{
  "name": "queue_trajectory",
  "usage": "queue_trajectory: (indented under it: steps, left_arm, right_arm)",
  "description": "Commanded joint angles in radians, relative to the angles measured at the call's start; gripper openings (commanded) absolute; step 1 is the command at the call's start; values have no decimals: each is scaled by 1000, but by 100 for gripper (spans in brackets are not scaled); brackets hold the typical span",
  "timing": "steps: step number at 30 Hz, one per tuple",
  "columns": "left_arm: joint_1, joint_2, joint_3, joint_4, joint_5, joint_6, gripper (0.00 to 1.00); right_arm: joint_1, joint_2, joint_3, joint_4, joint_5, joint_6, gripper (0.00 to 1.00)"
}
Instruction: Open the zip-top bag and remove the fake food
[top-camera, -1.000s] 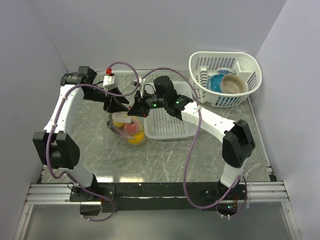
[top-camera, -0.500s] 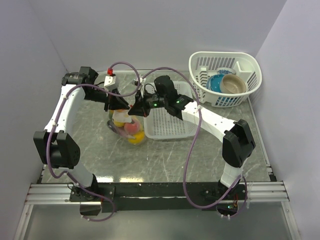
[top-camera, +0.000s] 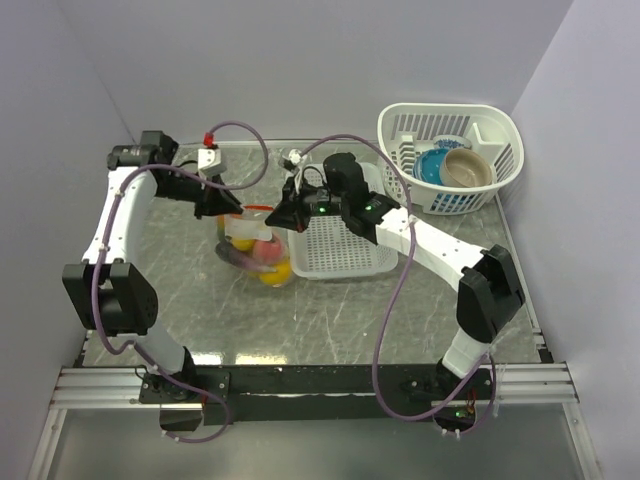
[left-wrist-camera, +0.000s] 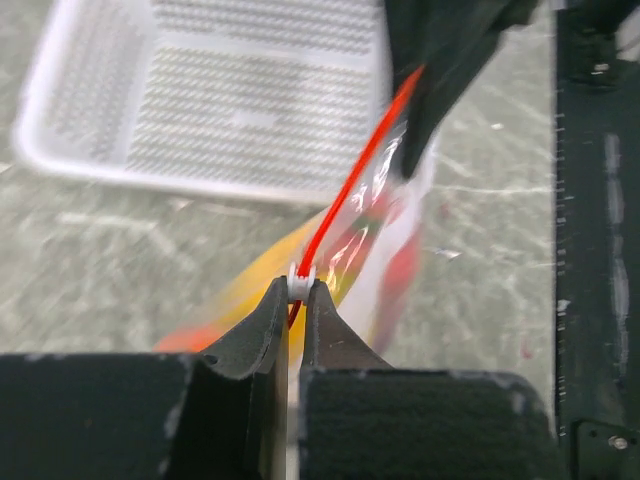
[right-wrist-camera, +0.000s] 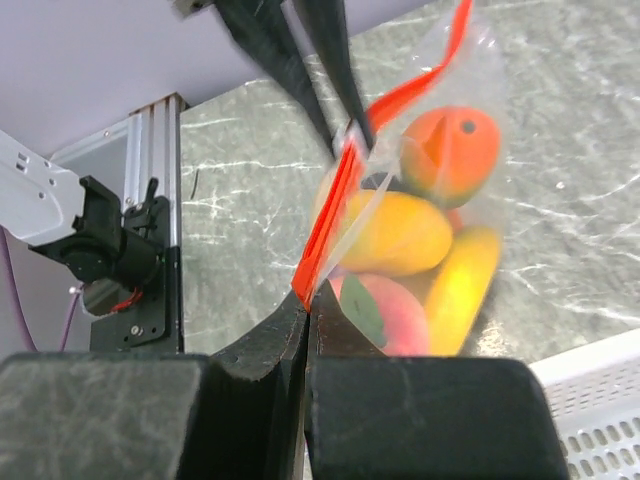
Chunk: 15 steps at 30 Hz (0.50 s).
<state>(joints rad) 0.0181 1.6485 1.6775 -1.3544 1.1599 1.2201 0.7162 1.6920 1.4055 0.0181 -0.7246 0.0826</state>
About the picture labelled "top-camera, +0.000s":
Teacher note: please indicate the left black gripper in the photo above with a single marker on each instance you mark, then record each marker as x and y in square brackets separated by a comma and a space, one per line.
[211, 201]

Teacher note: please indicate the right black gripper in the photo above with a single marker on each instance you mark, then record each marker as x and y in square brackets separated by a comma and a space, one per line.
[291, 212]

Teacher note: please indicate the clear zip top bag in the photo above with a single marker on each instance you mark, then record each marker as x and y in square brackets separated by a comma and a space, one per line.
[251, 224]

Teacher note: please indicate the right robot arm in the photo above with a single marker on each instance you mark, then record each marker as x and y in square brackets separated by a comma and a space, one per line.
[489, 291]

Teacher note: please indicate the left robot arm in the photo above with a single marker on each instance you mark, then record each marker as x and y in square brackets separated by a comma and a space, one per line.
[109, 293]

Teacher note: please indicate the fake pink peach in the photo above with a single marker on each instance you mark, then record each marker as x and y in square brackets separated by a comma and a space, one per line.
[267, 252]

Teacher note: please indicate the fake yellow lemon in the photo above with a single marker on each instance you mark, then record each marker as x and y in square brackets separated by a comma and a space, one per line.
[279, 275]

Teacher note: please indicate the white rectangular perforated basket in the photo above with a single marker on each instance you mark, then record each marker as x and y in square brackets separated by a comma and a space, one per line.
[327, 250]

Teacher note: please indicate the blue white patterned plate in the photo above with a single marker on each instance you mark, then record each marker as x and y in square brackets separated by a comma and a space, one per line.
[450, 142]

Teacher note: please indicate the white round dish rack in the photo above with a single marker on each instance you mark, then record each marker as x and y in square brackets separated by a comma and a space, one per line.
[406, 130]

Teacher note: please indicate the beige bowl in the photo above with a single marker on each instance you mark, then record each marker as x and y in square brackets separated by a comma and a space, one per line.
[463, 168]

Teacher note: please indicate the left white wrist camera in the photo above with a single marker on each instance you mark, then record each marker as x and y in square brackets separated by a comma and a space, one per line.
[210, 162]

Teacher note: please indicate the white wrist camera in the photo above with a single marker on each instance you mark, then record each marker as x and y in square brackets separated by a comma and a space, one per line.
[291, 159]
[210, 162]

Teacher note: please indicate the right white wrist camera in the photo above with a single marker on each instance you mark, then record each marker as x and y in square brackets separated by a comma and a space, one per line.
[291, 159]

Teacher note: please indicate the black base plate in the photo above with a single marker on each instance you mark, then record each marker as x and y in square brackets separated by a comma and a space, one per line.
[254, 393]

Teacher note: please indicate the aluminium rail frame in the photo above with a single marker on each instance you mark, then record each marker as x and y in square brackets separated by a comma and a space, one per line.
[315, 422]

